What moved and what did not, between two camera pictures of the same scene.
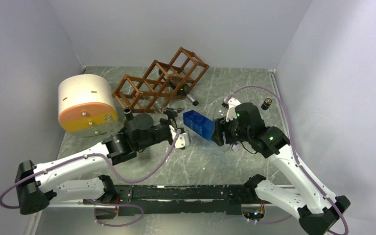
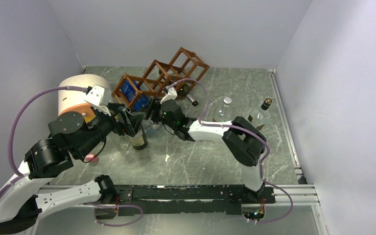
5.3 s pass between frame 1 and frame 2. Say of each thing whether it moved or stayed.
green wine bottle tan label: stayed
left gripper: moved
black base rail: stayed
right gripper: moved
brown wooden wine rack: stayed
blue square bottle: moved
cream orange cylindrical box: stayed
